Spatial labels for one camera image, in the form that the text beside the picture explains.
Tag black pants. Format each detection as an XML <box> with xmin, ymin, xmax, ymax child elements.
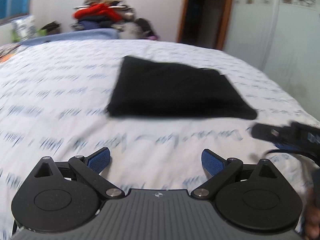
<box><xmin>107</xmin><ymin>56</ymin><xmax>258</xmax><ymax>120</ymax></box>

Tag person's right hand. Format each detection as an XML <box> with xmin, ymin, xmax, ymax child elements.
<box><xmin>304</xmin><ymin>189</ymin><xmax>320</xmax><ymax>239</ymax></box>

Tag white script-print bed sheet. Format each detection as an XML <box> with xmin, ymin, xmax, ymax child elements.
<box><xmin>1</xmin><ymin>40</ymin><xmax>319</xmax><ymax>239</ymax></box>

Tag white wardrobe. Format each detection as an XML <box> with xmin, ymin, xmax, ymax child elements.
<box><xmin>224</xmin><ymin>0</ymin><xmax>319</xmax><ymax>118</ymax></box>

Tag light blue blanket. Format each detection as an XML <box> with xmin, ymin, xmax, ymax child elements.
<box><xmin>19</xmin><ymin>28</ymin><xmax>119</xmax><ymax>46</ymax></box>

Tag floral patterned quilt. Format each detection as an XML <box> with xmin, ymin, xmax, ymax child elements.
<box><xmin>0</xmin><ymin>43</ymin><xmax>21</xmax><ymax>63</ymax></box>

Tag floral pillow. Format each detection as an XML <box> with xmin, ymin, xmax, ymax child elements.
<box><xmin>11</xmin><ymin>15</ymin><xmax>37</xmax><ymax>42</ymax></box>

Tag red garment on pile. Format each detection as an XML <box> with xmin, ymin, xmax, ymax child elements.
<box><xmin>73</xmin><ymin>3</ymin><xmax>123</xmax><ymax>22</ymax></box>

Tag pile of dark clothes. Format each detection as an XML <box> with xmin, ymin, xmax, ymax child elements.
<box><xmin>71</xmin><ymin>0</ymin><xmax>159</xmax><ymax>41</ymax></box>

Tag black bag by wall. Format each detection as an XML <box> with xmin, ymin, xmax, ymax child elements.
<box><xmin>41</xmin><ymin>21</ymin><xmax>61</xmax><ymax>35</ymax></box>

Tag wooden door frame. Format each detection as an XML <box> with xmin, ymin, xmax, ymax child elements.
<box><xmin>177</xmin><ymin>0</ymin><xmax>233</xmax><ymax>50</ymax></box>

